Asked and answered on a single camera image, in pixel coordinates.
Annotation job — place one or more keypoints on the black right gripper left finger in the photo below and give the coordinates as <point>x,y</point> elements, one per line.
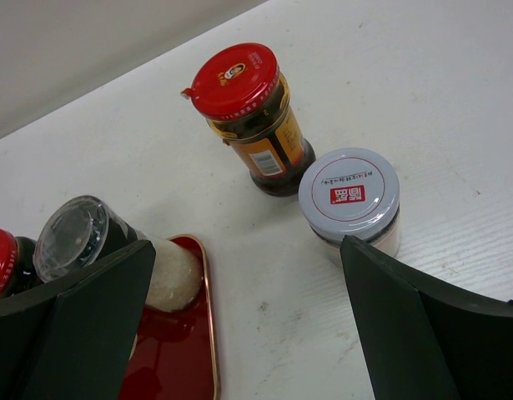
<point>72,338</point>

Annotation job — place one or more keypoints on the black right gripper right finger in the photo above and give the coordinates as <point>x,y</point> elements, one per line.
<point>422,337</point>

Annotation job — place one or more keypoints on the red-lid dark sauce jar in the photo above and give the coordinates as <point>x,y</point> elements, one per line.
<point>17,272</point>

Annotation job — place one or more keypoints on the clear-cap white shaker bottle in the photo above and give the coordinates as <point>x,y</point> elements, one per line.
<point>85,229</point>

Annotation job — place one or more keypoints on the white-lid white jar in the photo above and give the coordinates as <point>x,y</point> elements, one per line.
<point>352,192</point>

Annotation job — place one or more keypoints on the red-lid chili sauce jar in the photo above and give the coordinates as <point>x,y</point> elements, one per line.
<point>245,99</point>

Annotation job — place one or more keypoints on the red rectangular tray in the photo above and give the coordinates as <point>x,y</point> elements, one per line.
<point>176,353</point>

